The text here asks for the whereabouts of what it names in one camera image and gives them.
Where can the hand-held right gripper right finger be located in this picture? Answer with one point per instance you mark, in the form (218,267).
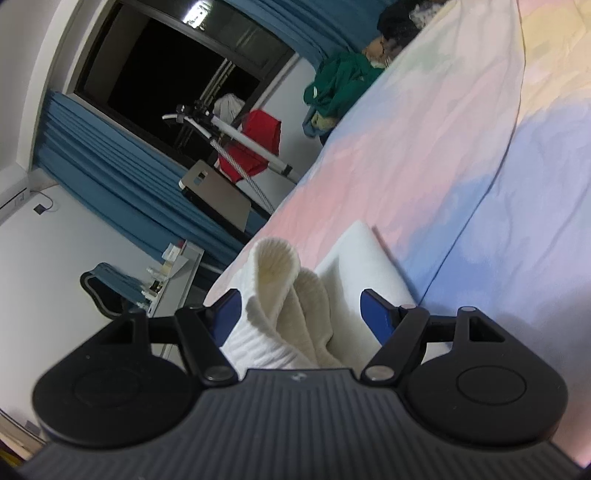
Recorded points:
(376,314)

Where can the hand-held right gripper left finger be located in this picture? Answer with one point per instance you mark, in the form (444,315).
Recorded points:
(226,314)

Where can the blue and yellow clothes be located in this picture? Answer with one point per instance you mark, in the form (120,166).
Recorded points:
(318,122)

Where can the white dressing table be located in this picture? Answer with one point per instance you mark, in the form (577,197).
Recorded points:
(178,286)

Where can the row of cosmetic bottles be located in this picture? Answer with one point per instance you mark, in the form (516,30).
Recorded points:
(152,281)

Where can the white tissue box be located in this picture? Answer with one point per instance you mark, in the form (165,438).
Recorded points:
(171,253)

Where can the wavy black-framed mirror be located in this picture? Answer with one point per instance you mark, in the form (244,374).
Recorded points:
(108,284)

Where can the blue curtain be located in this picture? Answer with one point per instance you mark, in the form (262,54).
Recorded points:
(304,27)
(129,184)

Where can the standing garment steamer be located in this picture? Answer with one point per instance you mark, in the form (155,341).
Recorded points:
(249,143)

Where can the pastel tie-dye blanket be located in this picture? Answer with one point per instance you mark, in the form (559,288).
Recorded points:
(438,152)

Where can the red garment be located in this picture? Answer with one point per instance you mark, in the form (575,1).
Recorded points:
(258,134)

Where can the white hanging cloth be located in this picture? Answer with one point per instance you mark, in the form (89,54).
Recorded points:
(228,107)

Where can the green garment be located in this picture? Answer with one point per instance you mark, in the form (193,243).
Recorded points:
(346,78)

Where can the white air conditioner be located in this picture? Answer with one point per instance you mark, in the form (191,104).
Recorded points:
(11,189)

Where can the dark window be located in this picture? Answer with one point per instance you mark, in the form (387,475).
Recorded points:
(152,69)

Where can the beige garment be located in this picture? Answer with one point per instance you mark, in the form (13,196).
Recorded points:
(376,50)

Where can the black garment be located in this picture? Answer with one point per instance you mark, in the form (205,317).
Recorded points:
(397,23)

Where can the white patterned garment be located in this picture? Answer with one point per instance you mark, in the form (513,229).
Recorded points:
(427,9)

